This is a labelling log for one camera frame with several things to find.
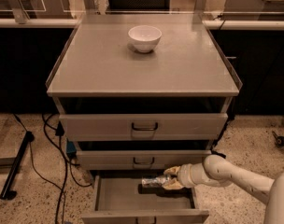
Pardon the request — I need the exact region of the grey middle drawer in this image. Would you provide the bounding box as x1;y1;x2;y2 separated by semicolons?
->
77;150;211;170

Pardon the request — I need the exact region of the grey top drawer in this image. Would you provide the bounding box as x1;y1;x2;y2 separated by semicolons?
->
59;113;227;141

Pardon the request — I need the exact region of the black metal floor bar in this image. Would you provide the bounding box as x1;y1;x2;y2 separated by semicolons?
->
0;131;35;200

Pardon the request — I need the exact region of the grey drawer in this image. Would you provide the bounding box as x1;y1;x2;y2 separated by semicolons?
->
59;113;227;141
82;173;209;224
77;150;211;170

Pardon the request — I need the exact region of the black caster wheel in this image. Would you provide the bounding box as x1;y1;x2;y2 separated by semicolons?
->
272;132;284;147

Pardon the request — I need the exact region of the grey bottom drawer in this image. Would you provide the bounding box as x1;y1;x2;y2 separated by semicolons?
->
82;173;209;224

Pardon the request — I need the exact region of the black mesh chair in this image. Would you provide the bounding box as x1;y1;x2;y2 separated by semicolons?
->
106;0;170;14

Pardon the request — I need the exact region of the silver redbull can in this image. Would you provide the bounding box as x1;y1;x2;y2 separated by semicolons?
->
141;175;171;188

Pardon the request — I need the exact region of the blue box behind cabinet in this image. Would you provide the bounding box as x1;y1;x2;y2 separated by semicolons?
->
65;140;77;159

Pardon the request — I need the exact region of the black floor cable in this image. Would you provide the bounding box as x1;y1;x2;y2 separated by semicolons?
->
12;113;93;224

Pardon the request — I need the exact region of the white ceramic bowl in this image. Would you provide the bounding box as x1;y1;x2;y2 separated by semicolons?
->
128;25;162;53

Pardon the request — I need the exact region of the grey drawer cabinet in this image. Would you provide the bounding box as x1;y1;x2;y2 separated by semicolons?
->
45;13;243;185

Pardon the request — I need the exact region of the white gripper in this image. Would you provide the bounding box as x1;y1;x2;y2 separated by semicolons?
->
163;163;204;190

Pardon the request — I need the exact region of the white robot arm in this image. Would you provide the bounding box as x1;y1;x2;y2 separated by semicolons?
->
163;155;284;224

